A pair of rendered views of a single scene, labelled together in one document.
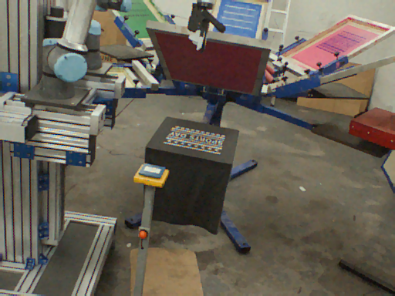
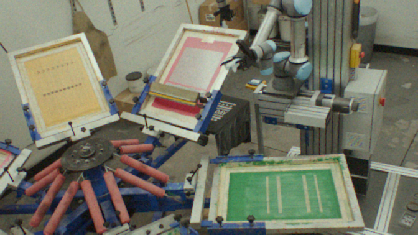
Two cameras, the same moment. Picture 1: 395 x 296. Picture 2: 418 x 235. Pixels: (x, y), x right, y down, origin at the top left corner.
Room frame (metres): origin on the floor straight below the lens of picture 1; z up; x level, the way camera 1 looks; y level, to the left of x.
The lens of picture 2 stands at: (4.59, 1.58, 2.65)
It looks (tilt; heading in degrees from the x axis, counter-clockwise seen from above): 32 degrees down; 214
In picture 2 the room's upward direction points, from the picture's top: 9 degrees counter-clockwise
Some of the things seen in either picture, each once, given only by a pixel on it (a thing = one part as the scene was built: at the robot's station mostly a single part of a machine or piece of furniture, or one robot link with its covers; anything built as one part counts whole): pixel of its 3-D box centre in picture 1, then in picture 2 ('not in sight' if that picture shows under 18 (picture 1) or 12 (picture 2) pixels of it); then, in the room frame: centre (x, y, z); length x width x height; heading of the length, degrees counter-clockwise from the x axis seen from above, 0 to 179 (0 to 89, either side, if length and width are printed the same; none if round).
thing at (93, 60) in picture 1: (87, 55); (283, 78); (2.25, 0.62, 1.31); 0.15 x 0.15 x 0.10
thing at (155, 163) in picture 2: (207, 119); (170, 151); (2.74, -0.05, 0.89); 1.24 x 0.06 x 0.06; 174
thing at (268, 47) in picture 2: not in sight; (265, 49); (2.54, 0.64, 1.65); 0.11 x 0.08 x 0.09; 157
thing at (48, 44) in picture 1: (58, 55); not in sight; (1.75, 0.60, 1.42); 0.13 x 0.12 x 0.14; 35
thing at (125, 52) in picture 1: (156, 68); not in sight; (3.75, 0.43, 0.91); 1.34 x 0.40 x 0.08; 54
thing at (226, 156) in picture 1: (196, 138); (209, 110); (2.25, 0.00, 0.95); 0.48 x 0.44 x 0.01; 174
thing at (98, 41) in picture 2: not in sight; (88, 41); (1.57, -1.89, 1.06); 0.53 x 0.07 x 1.05; 174
